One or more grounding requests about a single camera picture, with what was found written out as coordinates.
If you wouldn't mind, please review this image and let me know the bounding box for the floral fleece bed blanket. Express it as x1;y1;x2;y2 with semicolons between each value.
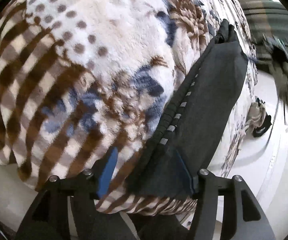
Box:
0;0;255;216

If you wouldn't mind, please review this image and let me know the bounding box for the beige crumpled garment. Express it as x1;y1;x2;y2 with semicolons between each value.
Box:
245;100;266;131

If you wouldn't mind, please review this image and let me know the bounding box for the black striped sweater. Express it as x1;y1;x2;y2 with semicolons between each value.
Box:
126;20;248;200

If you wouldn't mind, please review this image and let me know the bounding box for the black grey garment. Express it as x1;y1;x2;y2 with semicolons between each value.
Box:
252;115;272;138

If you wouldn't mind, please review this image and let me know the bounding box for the right green curtain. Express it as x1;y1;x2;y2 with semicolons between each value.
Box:
241;1;288;61

